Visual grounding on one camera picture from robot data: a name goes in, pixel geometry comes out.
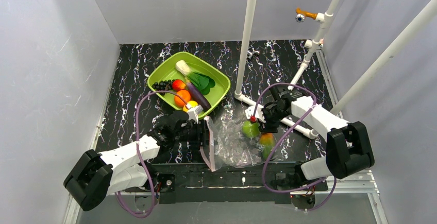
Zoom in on orange green fake mango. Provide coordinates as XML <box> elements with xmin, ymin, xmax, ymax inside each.
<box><xmin>259</xmin><ymin>133</ymin><xmax>276</xmax><ymax>160</ymax></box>

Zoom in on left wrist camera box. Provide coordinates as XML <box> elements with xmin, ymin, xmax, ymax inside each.
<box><xmin>186</xmin><ymin>104</ymin><xmax>203</xmax><ymax>124</ymax></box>

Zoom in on green fake leaf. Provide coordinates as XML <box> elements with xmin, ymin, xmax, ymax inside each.
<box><xmin>175</xmin><ymin>60</ymin><xmax>216</xmax><ymax>95</ymax></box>

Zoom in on fake purple grapes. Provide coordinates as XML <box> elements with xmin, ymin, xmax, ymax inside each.
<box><xmin>152</xmin><ymin>79</ymin><xmax>175</xmax><ymax>91</ymax></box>

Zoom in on white PVC pipe frame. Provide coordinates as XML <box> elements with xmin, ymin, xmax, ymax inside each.
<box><xmin>233</xmin><ymin>0</ymin><xmax>437</xmax><ymax>140</ymax></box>

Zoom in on green fake apple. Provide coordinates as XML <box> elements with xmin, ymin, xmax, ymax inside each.
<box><xmin>242</xmin><ymin>120</ymin><xmax>260</xmax><ymax>139</ymax></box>

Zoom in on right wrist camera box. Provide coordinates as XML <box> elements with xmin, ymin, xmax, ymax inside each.
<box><xmin>244</xmin><ymin>105</ymin><xmax>265</xmax><ymax>123</ymax></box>

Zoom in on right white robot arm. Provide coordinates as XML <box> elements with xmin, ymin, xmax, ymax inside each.
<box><xmin>248</xmin><ymin>82</ymin><xmax>375</xmax><ymax>193</ymax></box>

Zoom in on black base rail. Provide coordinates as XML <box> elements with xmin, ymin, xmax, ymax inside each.
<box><xmin>124</xmin><ymin>161</ymin><xmax>345</xmax><ymax>204</ymax></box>

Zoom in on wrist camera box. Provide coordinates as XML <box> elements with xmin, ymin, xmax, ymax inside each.
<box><xmin>244</xmin><ymin>105</ymin><xmax>265</xmax><ymax>123</ymax></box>
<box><xmin>186</xmin><ymin>104</ymin><xmax>203</xmax><ymax>124</ymax></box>

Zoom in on purple fake eggplant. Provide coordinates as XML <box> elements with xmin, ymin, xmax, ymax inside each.
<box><xmin>186</xmin><ymin>79</ymin><xmax>211</xmax><ymax>111</ymax></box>

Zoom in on small metal fitting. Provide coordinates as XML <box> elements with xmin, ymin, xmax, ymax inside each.
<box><xmin>246</xmin><ymin>50</ymin><xmax>260</xmax><ymax>61</ymax></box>

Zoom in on red fake fruit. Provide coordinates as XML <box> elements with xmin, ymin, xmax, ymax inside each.
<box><xmin>172</xmin><ymin>79</ymin><xmax>186</xmax><ymax>92</ymax></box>

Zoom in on clear zip top bag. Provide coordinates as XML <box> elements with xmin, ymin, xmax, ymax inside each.
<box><xmin>200</xmin><ymin>116</ymin><xmax>266</xmax><ymax>172</ymax></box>

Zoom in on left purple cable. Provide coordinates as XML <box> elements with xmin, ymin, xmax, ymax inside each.
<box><xmin>115</xmin><ymin>90</ymin><xmax>192</xmax><ymax>220</ymax></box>

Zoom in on lime green plastic tray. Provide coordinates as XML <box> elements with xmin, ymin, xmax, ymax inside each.
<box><xmin>147</xmin><ymin>51</ymin><xmax>231</xmax><ymax>119</ymax></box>

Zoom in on orange faucet handle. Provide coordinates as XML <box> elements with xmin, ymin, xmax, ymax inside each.
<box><xmin>295</xmin><ymin>7</ymin><xmax>317</xmax><ymax>23</ymax></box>

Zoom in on orange fake fruit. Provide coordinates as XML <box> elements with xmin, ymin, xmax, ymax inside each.
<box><xmin>174</xmin><ymin>90</ymin><xmax>191</xmax><ymax>108</ymax></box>

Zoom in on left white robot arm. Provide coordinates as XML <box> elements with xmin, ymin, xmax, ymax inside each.
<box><xmin>63</xmin><ymin>110</ymin><xmax>214</xmax><ymax>211</ymax></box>

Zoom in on yellow fake pepper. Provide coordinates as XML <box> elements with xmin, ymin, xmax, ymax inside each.
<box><xmin>182</xmin><ymin>100</ymin><xmax>198</xmax><ymax>112</ymax></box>

